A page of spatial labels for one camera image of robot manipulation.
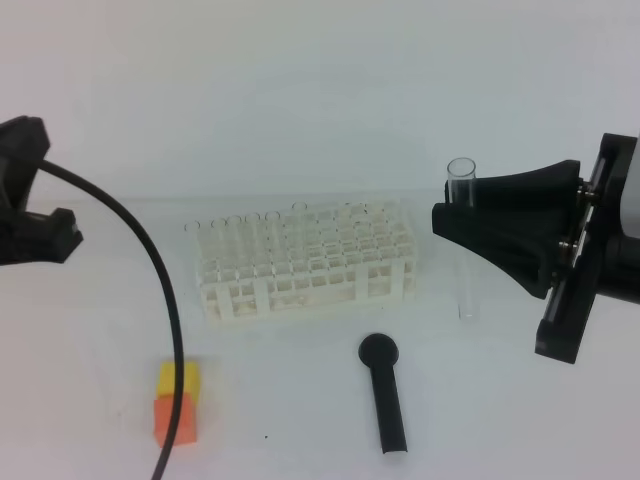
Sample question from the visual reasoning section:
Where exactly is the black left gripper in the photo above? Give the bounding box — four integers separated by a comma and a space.
1, 115, 83, 266

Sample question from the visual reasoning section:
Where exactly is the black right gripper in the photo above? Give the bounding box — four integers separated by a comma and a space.
432, 134, 639, 362

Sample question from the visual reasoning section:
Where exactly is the clear glass test tube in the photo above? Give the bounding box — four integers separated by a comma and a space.
447, 157, 478, 321

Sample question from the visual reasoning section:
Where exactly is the clear test tube in rack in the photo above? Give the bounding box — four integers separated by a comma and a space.
184, 220, 203, 267
210, 217, 228, 261
265, 210, 282, 262
244, 212, 261, 263
227, 215, 246, 263
292, 201, 308, 262

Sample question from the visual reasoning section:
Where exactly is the white plastic test tube rack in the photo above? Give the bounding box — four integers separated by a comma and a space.
196, 200, 418, 324

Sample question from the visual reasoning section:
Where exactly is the black plastic scoop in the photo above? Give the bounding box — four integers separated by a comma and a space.
358, 333, 408, 454

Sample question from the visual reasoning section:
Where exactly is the yellow foam cube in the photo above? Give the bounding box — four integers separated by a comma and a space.
156, 361, 201, 404

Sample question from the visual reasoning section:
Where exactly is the orange foam cube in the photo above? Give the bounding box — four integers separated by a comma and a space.
152, 392, 198, 448

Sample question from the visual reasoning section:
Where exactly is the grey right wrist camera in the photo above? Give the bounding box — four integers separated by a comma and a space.
620, 142, 640, 239

